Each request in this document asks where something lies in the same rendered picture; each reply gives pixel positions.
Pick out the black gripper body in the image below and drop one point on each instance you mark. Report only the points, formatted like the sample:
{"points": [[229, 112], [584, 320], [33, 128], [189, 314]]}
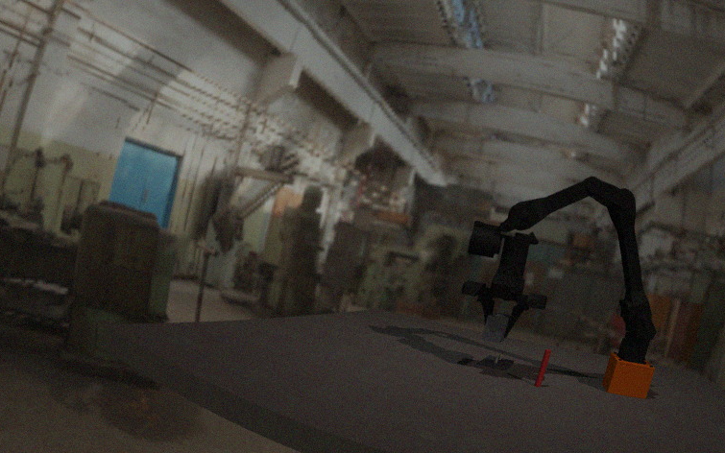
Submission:
{"points": [[509, 268]]}

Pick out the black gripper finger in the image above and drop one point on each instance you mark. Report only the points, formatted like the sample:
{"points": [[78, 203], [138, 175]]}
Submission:
{"points": [[517, 311], [488, 307]]}

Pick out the red peg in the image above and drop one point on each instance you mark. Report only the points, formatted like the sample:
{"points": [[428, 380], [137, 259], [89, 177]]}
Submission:
{"points": [[543, 366]]}

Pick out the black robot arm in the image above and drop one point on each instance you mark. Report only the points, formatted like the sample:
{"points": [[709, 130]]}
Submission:
{"points": [[621, 204]]}

